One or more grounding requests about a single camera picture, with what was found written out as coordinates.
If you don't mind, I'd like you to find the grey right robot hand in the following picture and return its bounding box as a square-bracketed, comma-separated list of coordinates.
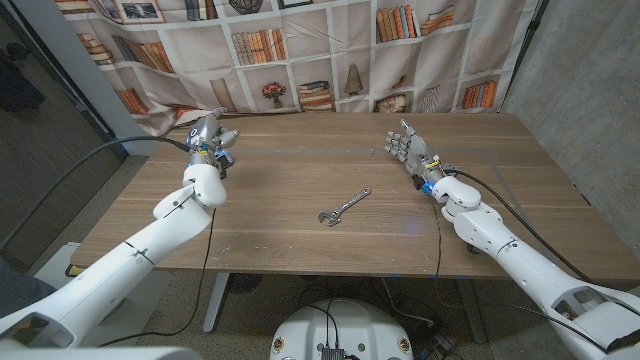
[384, 118, 445, 184]

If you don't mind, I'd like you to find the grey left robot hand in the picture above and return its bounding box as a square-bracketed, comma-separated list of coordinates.
[185, 107, 240, 167]

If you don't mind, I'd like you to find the small blue toy camera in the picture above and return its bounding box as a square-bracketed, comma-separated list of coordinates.
[215, 148, 236, 170]

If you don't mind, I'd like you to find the silver adjustable wrench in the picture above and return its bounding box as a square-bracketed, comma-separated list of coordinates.
[317, 187, 373, 228]

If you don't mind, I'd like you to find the bookshelf print fabric backdrop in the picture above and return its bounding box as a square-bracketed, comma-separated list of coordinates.
[53, 0, 541, 139]

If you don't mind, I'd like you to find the white table leg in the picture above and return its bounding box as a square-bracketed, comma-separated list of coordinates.
[202, 272, 231, 334]

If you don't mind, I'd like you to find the black backdrop stand pole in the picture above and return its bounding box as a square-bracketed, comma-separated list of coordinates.
[507, 0, 551, 96]

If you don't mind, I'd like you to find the grey table leg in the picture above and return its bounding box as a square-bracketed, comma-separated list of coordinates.
[457, 278, 487, 345]

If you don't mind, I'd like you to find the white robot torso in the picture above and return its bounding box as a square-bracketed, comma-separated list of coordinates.
[269, 298, 415, 360]

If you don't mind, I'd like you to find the grey power strip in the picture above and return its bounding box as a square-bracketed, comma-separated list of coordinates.
[413, 329, 457, 360]

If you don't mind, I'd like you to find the person leg in jeans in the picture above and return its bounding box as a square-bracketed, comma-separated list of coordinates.
[0, 257, 57, 319]

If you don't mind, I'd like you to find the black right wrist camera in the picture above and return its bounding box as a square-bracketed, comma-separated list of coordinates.
[411, 173, 434, 195]

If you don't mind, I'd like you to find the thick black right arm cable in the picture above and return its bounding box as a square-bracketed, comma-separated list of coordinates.
[442, 167, 594, 284]

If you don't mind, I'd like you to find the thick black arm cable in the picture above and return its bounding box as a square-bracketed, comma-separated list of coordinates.
[0, 135, 194, 251]
[442, 167, 594, 284]

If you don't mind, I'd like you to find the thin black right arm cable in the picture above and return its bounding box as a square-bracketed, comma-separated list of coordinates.
[430, 194, 609, 355]

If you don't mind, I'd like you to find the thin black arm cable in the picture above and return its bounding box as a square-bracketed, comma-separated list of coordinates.
[430, 194, 609, 355]
[97, 207, 217, 347]

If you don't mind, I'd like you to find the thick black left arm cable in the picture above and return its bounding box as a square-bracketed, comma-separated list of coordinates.
[0, 135, 194, 251]

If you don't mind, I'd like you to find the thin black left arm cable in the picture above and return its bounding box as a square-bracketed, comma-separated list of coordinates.
[97, 207, 217, 347]

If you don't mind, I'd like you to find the white floor cable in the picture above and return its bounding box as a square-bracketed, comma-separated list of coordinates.
[380, 277, 436, 329]

